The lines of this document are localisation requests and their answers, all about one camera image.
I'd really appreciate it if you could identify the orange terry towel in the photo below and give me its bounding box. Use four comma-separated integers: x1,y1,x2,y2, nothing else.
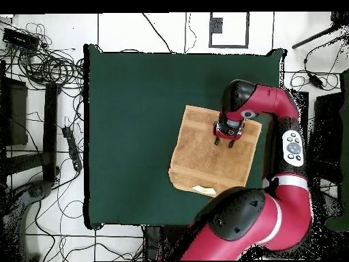
168,104,263,198

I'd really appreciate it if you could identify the dark box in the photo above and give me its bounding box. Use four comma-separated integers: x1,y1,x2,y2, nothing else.
0,77,29,147
312,92,344,170

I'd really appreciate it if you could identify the dark green table cloth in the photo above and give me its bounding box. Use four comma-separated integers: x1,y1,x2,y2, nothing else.
83,44,287,229

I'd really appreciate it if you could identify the black power adapter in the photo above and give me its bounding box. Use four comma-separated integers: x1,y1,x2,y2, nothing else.
308,73,325,88

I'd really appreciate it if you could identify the dark grey square patch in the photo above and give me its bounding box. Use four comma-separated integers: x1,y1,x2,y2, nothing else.
210,17,224,34

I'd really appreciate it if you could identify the black tripod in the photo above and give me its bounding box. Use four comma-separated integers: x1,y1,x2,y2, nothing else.
291,11,349,50

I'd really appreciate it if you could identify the black power strip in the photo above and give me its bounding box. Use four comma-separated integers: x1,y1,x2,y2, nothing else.
61,126,83,172

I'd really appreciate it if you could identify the black stand base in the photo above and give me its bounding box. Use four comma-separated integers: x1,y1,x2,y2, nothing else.
2,179,54,246

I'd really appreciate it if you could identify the black electronics box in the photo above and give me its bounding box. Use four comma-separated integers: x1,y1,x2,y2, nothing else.
1,27,41,51

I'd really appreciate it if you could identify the grey square frame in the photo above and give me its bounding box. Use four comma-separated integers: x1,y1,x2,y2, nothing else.
209,12,250,49

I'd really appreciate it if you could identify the thin black cable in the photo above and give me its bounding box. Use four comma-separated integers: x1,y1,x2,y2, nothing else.
184,12,198,53
141,12,173,53

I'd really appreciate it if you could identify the tangled black cable bundle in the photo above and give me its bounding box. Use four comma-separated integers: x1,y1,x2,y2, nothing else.
0,23,85,91
288,69,344,93

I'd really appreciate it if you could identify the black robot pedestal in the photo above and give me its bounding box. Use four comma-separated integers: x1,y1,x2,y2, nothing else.
142,224,189,261

